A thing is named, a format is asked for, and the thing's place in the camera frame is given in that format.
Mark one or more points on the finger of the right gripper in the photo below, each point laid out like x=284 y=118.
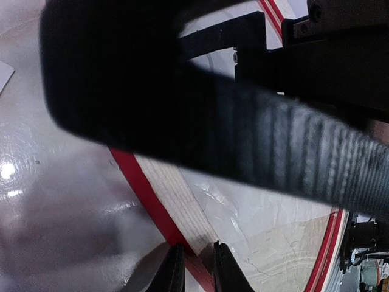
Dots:
x=114 y=72

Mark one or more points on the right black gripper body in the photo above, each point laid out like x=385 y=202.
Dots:
x=332 y=65

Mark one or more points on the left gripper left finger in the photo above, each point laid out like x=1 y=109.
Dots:
x=170 y=276

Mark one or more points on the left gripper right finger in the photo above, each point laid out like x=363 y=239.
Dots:
x=228 y=276

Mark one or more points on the red and wood picture frame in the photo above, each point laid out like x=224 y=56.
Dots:
x=281 y=243

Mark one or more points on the white mat board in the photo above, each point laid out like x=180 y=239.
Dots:
x=6 y=72

